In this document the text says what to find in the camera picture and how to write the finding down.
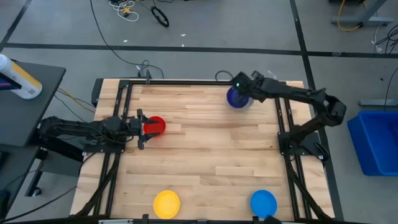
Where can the dark grey desk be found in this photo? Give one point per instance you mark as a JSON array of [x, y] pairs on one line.
[[12, 168]]

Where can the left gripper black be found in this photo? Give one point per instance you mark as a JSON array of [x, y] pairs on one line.
[[141, 126]]

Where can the yellow bowl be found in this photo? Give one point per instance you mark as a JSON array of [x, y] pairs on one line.
[[166, 204]]

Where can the grey desk leg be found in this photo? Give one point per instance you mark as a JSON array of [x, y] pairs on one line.
[[367, 20]]

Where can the red bowl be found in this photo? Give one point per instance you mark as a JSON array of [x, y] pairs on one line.
[[157, 126]]

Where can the grey metal floor foot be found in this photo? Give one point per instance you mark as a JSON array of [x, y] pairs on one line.
[[377, 103]]

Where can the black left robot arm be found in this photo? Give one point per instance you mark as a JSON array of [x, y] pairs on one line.
[[77, 127]]

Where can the white bowl with navy inside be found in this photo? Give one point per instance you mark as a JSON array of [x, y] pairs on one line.
[[235, 101]]

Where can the white bottle with yellow label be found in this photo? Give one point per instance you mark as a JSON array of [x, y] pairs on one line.
[[23, 83]]

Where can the black power box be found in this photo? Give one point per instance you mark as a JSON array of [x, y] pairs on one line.
[[97, 91]]

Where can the light blue bowl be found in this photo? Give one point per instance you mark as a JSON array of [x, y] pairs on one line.
[[263, 202]]

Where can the blue plastic bin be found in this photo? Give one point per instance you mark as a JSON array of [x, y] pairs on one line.
[[373, 143]]

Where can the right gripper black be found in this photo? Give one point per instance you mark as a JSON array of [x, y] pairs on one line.
[[245, 84]]

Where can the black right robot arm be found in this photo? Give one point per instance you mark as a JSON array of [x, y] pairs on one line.
[[295, 92]]

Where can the black side table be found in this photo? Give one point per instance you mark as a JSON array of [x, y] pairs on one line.
[[25, 109]]

